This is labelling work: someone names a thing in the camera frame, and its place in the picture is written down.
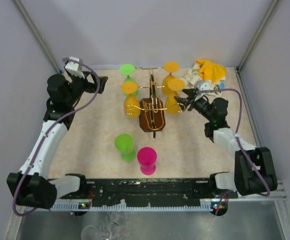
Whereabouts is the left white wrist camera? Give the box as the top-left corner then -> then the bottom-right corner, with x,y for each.
65,56 -> 85,79

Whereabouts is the pink plastic wine glass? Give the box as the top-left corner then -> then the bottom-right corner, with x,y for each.
137,147 -> 157,176

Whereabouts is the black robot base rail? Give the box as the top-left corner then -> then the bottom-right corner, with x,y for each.
62,177 -> 238,216

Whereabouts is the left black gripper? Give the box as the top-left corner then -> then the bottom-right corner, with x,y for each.
65,70 -> 107,106

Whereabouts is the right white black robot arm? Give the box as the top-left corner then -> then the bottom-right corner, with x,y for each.
175,89 -> 278,198

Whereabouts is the clear wine glass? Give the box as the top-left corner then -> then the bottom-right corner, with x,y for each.
81,218 -> 122,240

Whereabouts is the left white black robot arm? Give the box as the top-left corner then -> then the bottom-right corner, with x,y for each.
7,71 -> 108,217

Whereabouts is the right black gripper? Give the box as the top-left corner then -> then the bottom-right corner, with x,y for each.
174,88 -> 213,122

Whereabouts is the gold wire wine glass rack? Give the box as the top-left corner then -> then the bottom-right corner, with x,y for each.
126,66 -> 185,139

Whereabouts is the green plastic wine glass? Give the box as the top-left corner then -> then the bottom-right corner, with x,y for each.
119,63 -> 138,97
114,133 -> 136,163

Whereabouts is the yellow patterned cloth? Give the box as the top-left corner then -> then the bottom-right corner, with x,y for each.
180,59 -> 226,90

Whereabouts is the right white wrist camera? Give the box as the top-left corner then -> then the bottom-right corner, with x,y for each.
195,80 -> 210,91

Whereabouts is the orange plastic wine glass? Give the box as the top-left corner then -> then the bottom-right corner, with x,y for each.
121,81 -> 141,118
162,61 -> 179,95
165,78 -> 185,114

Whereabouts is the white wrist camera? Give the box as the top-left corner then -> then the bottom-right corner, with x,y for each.
65,56 -> 85,79
195,80 -> 210,91

